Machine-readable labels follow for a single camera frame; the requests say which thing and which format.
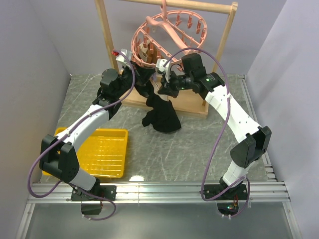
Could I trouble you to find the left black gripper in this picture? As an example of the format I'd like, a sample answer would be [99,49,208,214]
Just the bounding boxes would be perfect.
[115,61,156,99]

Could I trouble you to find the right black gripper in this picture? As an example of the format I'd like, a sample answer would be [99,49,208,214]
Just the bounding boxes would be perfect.
[158,69,194,99]

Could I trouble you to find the black underwear beige waistband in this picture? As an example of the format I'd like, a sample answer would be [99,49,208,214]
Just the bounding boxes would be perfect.
[142,80,181,133]

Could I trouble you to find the pink round clip hanger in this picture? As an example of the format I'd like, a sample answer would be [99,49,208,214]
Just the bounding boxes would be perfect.
[131,0,207,67]

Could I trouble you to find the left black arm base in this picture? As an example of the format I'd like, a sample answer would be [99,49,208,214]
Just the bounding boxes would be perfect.
[70,185,117,221]

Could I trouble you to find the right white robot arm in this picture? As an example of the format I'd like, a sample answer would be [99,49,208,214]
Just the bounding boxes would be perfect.
[156,53,272,199]

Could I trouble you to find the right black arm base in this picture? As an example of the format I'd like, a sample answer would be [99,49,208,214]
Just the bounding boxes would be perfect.
[203,183,250,219]

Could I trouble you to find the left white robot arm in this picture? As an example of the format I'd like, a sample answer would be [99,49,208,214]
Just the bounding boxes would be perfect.
[39,66,156,200]

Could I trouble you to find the brown underwear on hanger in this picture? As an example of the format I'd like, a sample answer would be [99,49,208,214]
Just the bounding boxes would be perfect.
[138,41,158,64]

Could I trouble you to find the wooden hanging rack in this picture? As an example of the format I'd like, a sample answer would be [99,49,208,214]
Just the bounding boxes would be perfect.
[94,0,238,119]

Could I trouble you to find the yellow plastic tray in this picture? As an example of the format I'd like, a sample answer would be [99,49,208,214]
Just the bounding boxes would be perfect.
[39,128,128,182]

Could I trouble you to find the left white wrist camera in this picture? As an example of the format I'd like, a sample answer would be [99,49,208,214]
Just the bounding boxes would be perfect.
[112,49,132,67]

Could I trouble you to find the aluminium mounting rail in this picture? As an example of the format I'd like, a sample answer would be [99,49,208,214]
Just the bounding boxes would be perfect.
[16,181,302,239]

